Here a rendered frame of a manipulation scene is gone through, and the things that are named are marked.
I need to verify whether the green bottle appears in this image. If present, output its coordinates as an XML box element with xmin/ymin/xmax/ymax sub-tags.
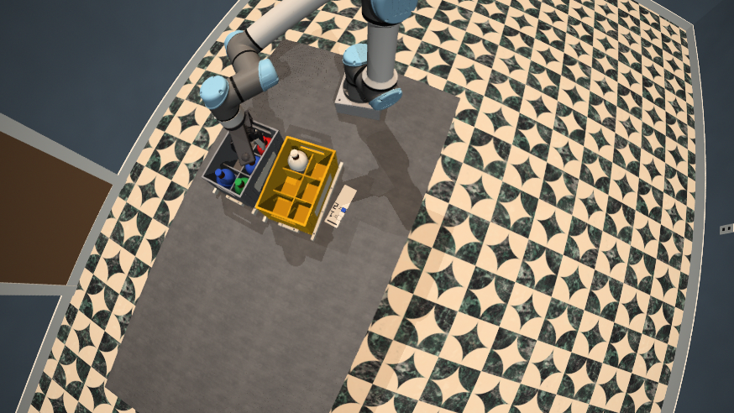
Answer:
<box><xmin>235</xmin><ymin>178</ymin><xmax>249</xmax><ymax>195</ymax></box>

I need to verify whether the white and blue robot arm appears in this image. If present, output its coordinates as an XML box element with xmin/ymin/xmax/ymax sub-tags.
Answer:
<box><xmin>200</xmin><ymin>0</ymin><xmax>418</xmax><ymax>166</ymax></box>

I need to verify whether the blue bottle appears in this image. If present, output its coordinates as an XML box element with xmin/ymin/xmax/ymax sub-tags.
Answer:
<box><xmin>245</xmin><ymin>156</ymin><xmax>260</xmax><ymax>175</ymax></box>
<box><xmin>215</xmin><ymin>169</ymin><xmax>237</xmax><ymax>190</ymax></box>

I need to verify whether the cream paper strip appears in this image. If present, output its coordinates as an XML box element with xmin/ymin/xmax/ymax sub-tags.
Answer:
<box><xmin>325</xmin><ymin>185</ymin><xmax>356</xmax><ymax>227</ymax></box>

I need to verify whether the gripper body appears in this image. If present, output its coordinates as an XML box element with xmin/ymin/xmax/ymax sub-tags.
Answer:
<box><xmin>225</xmin><ymin>110</ymin><xmax>256</xmax><ymax>142</ymax></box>

